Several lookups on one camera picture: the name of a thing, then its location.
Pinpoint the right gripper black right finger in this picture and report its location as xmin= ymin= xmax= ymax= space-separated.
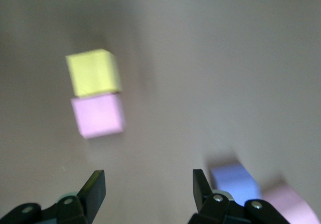
xmin=188 ymin=168 xmax=291 ymax=224

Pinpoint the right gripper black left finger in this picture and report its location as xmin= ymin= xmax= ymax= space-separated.
xmin=0 ymin=170 xmax=106 ymax=224

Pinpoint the pink foam cube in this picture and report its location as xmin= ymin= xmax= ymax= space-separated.
xmin=260 ymin=181 xmax=317 ymax=224
xmin=70 ymin=93 xmax=125 ymax=139

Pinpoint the yellow foam cube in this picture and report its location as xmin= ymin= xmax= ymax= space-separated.
xmin=65 ymin=48 xmax=123 ymax=97

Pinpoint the purple foam cube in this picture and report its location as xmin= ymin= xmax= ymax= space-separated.
xmin=209 ymin=162 xmax=262 ymax=207

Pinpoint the brown paper table cover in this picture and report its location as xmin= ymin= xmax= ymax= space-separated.
xmin=0 ymin=0 xmax=321 ymax=224

